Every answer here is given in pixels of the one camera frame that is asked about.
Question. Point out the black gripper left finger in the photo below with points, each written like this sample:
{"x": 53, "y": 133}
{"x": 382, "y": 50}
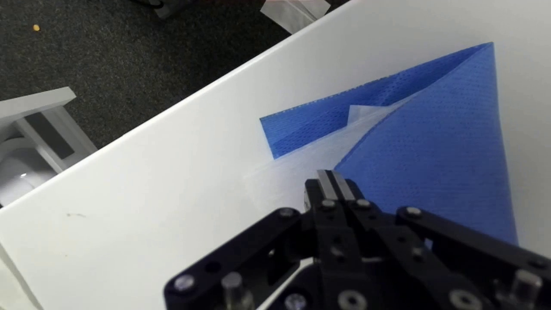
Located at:
{"x": 310, "y": 255}

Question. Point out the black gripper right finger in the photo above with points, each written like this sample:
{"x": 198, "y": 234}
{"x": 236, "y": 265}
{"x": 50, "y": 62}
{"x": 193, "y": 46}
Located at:
{"x": 447, "y": 265}

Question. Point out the blue towel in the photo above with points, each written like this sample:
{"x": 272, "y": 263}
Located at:
{"x": 427, "y": 136}

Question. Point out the white robot base table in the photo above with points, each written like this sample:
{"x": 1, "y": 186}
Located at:
{"x": 38, "y": 139}

